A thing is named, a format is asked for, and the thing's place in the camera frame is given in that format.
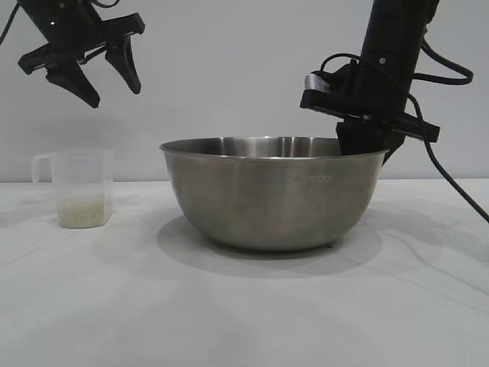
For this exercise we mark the stainless steel mixing bowl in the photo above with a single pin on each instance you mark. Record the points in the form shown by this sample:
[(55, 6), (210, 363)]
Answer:
[(271, 199)]

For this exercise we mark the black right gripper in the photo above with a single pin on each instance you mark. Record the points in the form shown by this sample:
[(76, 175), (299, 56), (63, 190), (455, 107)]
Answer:
[(386, 91)]

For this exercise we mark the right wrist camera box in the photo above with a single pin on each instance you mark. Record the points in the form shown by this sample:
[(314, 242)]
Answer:
[(336, 84)]

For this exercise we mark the clear plastic measuring cup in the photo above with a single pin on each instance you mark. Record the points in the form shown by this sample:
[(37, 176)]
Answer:
[(82, 179)]

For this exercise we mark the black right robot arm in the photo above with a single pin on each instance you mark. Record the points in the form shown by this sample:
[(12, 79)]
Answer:
[(401, 26)]

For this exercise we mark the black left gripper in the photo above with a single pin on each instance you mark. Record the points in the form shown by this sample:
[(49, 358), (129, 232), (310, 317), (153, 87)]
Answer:
[(65, 26)]

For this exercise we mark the white rice grains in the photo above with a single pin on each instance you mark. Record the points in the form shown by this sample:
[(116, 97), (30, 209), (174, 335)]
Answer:
[(84, 212)]

